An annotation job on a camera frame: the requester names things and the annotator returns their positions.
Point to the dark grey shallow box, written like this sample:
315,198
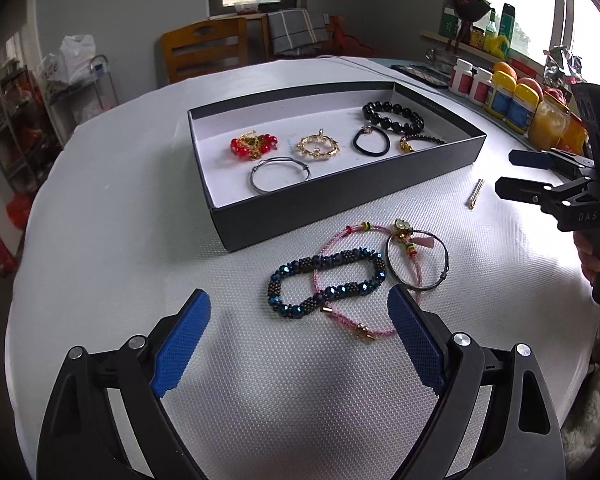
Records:
321,125

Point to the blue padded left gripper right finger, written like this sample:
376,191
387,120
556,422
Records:
425,337

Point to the white pill bottle red label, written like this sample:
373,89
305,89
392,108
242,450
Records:
481,83

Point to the person's right hand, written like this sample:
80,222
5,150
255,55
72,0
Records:
590,264

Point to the dark flower bouquet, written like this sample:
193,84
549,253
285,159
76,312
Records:
468,12

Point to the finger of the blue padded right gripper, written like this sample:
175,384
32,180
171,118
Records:
538,160
541,194

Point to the white plastic bag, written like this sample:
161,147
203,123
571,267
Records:
71,63

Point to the white tablecloth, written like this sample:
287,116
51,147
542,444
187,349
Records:
300,373

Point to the wooden chair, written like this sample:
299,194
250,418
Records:
205,47

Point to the green box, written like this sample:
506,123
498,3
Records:
448,23

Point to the pearl gold hair clip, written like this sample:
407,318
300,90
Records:
473,196

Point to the orange fruit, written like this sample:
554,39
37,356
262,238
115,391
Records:
505,68

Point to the orange juice jar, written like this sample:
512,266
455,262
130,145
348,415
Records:
549,123

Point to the yellow cap bottle blue label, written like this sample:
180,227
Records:
522,108

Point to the silver bangle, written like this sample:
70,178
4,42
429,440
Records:
275,173

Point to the red apple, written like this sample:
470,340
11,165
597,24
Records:
532,84

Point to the dark thin bangle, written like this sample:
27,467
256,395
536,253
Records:
410,239

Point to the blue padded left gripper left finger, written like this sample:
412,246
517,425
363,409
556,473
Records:
180,342

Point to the metal shelf rack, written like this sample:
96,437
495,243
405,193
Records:
29,144

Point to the grey plaid cloth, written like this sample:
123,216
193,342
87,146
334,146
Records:
297,32

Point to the small wire cart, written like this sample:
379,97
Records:
89,97

